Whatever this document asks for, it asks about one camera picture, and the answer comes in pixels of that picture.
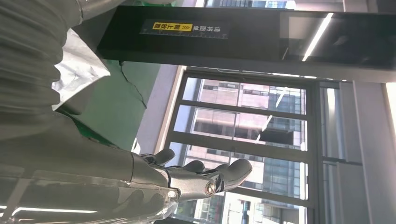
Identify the black yellow column label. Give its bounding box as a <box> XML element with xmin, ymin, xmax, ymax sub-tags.
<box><xmin>140</xmin><ymin>18</ymin><xmax>230</xmax><ymax>40</ymax></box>

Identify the scale column display screen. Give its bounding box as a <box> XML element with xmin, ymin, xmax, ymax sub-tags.
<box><xmin>279</xmin><ymin>11</ymin><xmax>396</xmax><ymax>67</ymax></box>

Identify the black scale column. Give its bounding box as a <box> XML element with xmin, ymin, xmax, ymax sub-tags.
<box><xmin>96</xmin><ymin>5</ymin><xmax>396</xmax><ymax>71</ymax></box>

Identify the dark window frame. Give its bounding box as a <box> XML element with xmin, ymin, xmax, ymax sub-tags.
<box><xmin>163</xmin><ymin>69</ymin><xmax>324</xmax><ymax>224</ymax></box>

